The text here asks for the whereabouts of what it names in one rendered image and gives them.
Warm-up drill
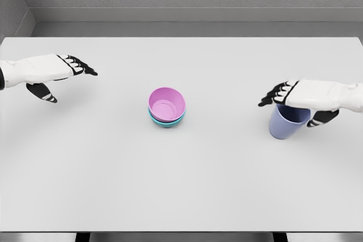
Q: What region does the teal bowl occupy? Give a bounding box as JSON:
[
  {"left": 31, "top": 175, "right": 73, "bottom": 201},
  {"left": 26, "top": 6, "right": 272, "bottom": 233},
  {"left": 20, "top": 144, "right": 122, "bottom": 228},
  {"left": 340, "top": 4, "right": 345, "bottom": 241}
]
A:
[{"left": 147, "top": 109, "right": 187, "bottom": 129}]

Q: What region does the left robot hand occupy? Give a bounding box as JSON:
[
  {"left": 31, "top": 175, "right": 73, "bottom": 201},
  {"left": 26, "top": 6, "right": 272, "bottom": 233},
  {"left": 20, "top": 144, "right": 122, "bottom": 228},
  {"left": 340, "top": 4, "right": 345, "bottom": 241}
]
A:
[{"left": 17, "top": 54, "right": 99, "bottom": 104}]

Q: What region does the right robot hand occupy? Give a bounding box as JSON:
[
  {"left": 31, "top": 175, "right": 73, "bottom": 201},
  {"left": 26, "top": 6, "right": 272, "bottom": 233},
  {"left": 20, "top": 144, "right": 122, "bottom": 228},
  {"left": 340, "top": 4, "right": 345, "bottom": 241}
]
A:
[{"left": 258, "top": 79, "right": 345, "bottom": 129}]

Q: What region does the lavender blue cup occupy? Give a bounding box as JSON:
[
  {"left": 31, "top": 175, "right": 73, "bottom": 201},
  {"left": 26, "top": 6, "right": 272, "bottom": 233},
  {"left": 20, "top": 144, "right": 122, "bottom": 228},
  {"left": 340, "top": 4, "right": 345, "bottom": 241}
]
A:
[{"left": 269, "top": 103, "right": 312, "bottom": 141}]

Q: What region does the pink bowl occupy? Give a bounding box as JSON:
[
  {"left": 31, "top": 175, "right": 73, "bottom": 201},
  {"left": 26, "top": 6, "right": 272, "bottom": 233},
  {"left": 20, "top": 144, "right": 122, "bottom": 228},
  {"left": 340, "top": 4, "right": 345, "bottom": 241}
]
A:
[{"left": 147, "top": 87, "right": 187, "bottom": 124}]

